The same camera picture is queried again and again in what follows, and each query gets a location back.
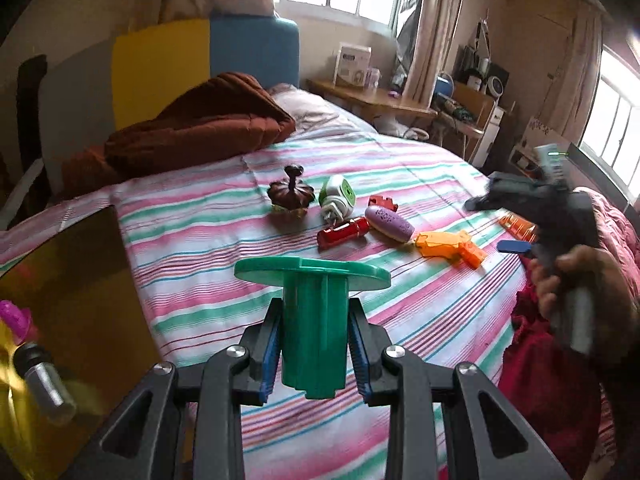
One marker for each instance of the small clear bottle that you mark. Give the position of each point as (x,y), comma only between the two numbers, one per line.
(375,78)

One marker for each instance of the person's right forearm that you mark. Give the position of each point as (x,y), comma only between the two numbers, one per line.
(625,395)

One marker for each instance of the orange ribbed plastic item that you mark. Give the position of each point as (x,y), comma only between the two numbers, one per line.
(520,227)

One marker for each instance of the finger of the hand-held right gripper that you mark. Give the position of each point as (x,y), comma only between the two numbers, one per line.
(495,195)

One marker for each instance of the red puzzle piece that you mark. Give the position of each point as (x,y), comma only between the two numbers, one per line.
(382,203)

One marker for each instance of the green and white plug-in device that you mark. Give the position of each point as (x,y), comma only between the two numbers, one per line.
(332,195)

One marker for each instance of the green plastic spool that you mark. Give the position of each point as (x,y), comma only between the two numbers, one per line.
(312,340)

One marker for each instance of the blue flat plastic piece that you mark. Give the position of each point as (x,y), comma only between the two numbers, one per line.
(512,246)

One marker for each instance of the magenta plastic toy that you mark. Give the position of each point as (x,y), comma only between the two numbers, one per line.
(15,320)

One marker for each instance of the striped bed sheet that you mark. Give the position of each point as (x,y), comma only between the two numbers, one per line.
(200,240)

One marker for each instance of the wooden side table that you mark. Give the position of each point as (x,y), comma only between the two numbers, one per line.
(475,110)

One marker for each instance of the wooden desk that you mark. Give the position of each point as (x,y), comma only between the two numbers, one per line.
(380,102)

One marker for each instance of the white cardboard box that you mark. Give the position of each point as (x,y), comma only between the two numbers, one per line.
(352,65)

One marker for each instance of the yellow plastic toy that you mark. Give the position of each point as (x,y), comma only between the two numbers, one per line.
(10,410)

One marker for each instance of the pink quilt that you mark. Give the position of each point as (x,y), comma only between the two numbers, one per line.
(615,225)

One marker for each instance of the red cylindrical lighter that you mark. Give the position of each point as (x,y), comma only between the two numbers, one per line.
(340,232)

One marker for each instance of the grey bottle with black cap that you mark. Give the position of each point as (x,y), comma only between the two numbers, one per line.
(47,390)

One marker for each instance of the purple oval perforated case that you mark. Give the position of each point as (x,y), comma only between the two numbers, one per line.
(390,222)

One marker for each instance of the dark brown gift box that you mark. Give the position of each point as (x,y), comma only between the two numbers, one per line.
(75,280)

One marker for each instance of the brown blanket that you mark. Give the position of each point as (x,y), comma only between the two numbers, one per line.
(200,125)

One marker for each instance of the pale pink pillow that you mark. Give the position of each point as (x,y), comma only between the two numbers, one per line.
(310,107)

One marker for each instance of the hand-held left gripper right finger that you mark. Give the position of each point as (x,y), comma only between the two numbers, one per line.
(360,357)

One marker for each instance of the yellow and blue headboard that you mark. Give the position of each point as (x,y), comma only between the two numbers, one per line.
(160,60)

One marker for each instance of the printed cardboard box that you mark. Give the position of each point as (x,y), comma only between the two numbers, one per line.
(537,140)

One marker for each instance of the red fleece cloth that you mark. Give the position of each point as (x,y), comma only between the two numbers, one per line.
(550,375)

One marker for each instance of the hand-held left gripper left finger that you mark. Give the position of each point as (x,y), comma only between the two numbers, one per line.
(269,355)

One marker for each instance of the blue round container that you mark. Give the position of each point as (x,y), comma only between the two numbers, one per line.
(444,85)

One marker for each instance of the orange toy gun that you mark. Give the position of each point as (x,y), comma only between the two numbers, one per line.
(450,245)

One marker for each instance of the brown pumpkin-shaped ornament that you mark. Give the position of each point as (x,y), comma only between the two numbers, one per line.
(290,195)

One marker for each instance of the person's right hand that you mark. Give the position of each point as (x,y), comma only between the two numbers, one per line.
(605,285)

